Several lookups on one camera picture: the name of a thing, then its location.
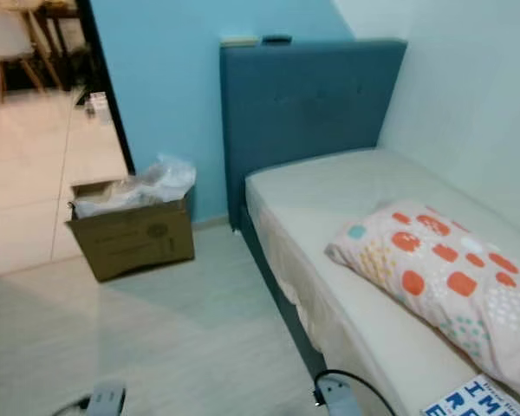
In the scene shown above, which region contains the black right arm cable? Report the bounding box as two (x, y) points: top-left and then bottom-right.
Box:
(312, 370), (398, 416)

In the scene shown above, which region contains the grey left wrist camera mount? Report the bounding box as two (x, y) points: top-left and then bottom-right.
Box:
(87, 381), (127, 416)

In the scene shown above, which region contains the mattress with cream sheet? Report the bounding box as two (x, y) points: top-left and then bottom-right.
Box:
(244, 147), (520, 416)

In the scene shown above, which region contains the dark blue bed base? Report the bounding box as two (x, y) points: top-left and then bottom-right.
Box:
(238, 204), (330, 382)

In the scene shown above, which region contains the blue upholstered bed headboard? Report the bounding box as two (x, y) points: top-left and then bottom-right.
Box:
(219, 39), (408, 231)

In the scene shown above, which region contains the pink pillow with orange spots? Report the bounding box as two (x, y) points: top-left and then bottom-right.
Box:
(325, 199), (520, 404)

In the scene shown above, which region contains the white book with blue letters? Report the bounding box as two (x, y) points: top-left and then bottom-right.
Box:
(422, 374), (520, 416)

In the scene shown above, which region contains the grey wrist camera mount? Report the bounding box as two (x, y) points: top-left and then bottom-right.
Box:
(87, 381), (127, 416)
(316, 377), (361, 416)

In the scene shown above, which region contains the dark door frame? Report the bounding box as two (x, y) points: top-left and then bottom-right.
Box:
(74, 0), (136, 174)

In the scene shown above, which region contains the brown cardboard box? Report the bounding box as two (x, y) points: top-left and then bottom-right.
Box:
(67, 178), (197, 283)

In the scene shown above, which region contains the dark wooden table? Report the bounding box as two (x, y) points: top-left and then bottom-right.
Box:
(26, 0), (88, 92)

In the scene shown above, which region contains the clear plastic zipper bag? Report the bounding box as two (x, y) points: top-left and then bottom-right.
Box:
(71, 154), (197, 219)

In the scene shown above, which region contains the white chair with wooden legs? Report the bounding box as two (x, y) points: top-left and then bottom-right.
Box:
(0, 4), (49, 103)

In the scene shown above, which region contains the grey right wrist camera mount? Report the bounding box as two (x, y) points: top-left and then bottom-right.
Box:
(316, 377), (361, 416)

